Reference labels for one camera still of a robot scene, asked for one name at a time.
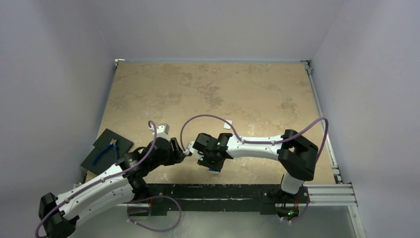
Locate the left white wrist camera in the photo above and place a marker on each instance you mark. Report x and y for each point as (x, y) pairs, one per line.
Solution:
(162, 131)

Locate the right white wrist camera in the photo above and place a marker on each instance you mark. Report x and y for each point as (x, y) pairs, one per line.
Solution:
(192, 152)

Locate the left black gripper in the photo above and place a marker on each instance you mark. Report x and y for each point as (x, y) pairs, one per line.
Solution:
(176, 153)

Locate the black box with blue tool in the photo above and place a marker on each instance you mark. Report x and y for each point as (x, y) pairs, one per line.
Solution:
(107, 149)

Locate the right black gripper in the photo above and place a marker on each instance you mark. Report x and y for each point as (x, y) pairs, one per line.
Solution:
(198, 149)

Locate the white battery cover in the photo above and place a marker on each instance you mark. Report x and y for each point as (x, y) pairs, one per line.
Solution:
(227, 124)

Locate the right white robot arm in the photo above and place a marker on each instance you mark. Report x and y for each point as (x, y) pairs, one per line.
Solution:
(294, 152)

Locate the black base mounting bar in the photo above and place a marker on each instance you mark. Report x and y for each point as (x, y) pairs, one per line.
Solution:
(266, 199)

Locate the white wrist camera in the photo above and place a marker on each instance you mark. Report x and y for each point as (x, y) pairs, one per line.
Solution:
(192, 152)
(162, 131)

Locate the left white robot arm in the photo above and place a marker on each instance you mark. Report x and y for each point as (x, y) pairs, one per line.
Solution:
(122, 182)

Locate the aluminium frame rail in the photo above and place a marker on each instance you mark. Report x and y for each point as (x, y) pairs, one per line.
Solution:
(339, 194)

